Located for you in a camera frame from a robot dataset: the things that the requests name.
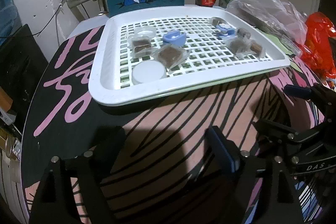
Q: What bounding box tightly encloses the pink black printed blanket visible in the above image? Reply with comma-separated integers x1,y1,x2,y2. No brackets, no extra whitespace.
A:
21,22,336,224

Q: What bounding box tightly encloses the blue flower hair clip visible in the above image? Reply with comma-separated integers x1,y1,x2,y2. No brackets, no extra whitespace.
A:
162,30,187,45
217,23,237,39

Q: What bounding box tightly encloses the red plastic bag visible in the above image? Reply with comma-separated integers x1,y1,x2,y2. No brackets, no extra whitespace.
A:
299,12,336,80

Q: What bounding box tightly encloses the thin black cable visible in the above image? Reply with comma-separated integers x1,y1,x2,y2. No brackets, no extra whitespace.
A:
0,0,72,39

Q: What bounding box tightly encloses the brown wooden box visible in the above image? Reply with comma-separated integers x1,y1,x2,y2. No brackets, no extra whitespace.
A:
0,86,13,111

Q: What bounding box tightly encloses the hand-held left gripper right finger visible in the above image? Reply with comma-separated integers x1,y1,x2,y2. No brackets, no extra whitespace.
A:
205,126,305,224

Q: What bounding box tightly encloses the clear plastic bag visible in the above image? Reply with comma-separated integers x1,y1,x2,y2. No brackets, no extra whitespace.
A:
226,0,308,43

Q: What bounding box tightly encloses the white perforated plastic tray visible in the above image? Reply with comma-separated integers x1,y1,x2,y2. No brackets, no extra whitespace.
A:
89,6,291,107

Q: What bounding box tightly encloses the clear jar white lid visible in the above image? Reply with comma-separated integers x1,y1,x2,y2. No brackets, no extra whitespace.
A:
132,60,167,85

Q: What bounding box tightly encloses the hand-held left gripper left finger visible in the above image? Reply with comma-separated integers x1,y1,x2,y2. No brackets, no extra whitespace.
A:
30,126,126,224

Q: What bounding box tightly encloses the light green plastic tray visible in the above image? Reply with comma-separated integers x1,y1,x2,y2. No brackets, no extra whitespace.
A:
110,67,289,109

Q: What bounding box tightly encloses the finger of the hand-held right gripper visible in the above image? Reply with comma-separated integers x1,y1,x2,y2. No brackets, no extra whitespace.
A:
284,84,336,121
256,119,300,143

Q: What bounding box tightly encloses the white power strip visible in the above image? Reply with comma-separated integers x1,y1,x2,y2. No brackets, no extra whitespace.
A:
0,106,17,125

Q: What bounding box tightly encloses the clear round dish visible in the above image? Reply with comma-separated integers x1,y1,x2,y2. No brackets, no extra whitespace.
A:
134,25,156,39

